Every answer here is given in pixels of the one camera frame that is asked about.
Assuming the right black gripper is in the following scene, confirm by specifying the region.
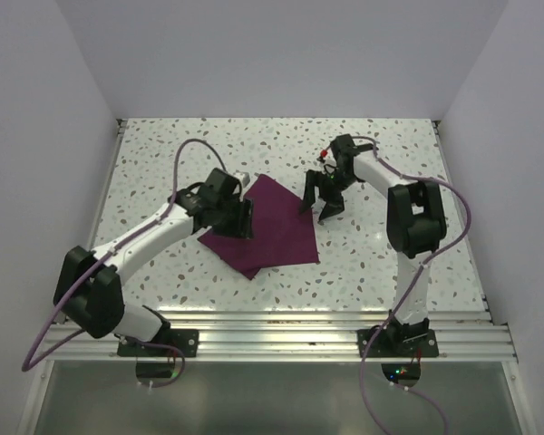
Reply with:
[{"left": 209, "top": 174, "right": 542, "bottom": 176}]
[{"left": 300, "top": 169, "right": 359, "bottom": 220}]

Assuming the purple cloth mat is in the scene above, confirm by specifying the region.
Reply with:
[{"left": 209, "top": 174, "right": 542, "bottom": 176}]
[{"left": 199, "top": 174, "right": 319, "bottom": 280}]

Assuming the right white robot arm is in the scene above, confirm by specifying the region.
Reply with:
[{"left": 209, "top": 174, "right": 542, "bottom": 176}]
[{"left": 300, "top": 134, "right": 447, "bottom": 358}]

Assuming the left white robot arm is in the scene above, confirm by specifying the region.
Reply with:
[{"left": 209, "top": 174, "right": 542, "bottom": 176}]
[{"left": 53, "top": 169, "right": 254, "bottom": 356}]

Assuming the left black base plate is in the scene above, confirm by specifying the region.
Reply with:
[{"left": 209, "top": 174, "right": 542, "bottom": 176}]
[{"left": 117, "top": 329, "right": 199, "bottom": 358}]

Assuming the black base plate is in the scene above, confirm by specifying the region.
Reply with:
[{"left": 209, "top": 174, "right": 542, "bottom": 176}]
[
  {"left": 356, "top": 322, "right": 440, "bottom": 358},
  {"left": 117, "top": 329, "right": 199, "bottom": 358}
]

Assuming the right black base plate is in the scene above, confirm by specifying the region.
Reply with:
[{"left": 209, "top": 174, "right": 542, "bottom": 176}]
[{"left": 356, "top": 322, "right": 440, "bottom": 358}]

